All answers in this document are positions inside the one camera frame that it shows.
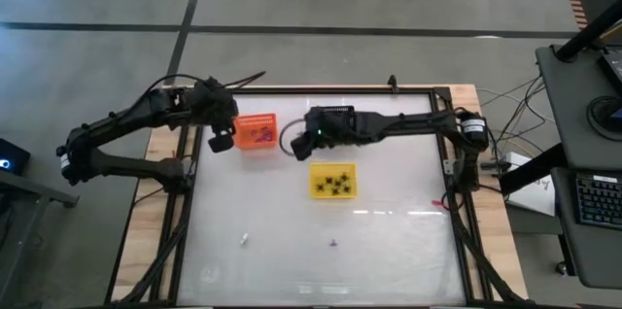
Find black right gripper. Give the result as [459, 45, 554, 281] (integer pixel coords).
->
[291, 107, 370, 162]

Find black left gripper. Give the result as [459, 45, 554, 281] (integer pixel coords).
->
[191, 77, 239, 154]

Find orange plastic basket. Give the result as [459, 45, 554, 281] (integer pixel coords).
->
[232, 113, 279, 151]

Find yellow plastic basket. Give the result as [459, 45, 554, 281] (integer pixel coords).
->
[308, 161, 360, 200]

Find grey metal table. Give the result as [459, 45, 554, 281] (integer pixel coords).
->
[0, 170, 80, 309]

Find black computer box with light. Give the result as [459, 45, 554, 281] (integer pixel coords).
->
[0, 137, 32, 177]

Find black desk support bar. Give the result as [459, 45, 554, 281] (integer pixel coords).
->
[499, 142, 568, 197]

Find white paper sheet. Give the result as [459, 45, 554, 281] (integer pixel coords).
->
[504, 151, 558, 218]

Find grey side desk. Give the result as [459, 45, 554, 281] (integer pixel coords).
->
[534, 44, 622, 291]

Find black round headphones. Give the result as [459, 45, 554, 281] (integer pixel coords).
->
[585, 94, 622, 144]

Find black backlit keyboard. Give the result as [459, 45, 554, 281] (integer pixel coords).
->
[574, 174, 622, 230]

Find black pole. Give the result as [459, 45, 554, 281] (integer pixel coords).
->
[553, 0, 622, 63]

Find black laptop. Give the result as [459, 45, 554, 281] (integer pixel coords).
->
[596, 45, 622, 97]

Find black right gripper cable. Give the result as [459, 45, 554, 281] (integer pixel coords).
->
[278, 119, 305, 157]

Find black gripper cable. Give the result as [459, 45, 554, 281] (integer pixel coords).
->
[145, 71, 267, 102]
[278, 119, 305, 157]

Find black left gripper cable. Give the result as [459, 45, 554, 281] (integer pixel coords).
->
[145, 71, 267, 102]

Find black floor cable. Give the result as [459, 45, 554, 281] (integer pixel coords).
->
[478, 74, 558, 128]

